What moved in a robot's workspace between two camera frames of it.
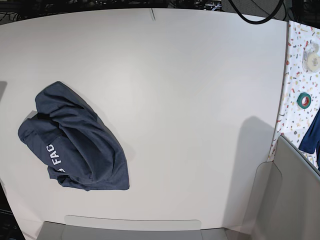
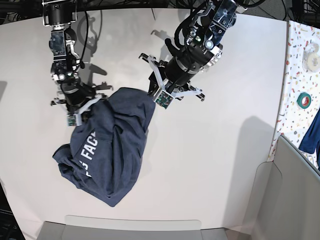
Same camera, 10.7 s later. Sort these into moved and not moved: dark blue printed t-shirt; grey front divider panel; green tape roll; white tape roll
Moved: dark blue printed t-shirt
Not moved: white tape roll; grey front divider panel; green tape roll
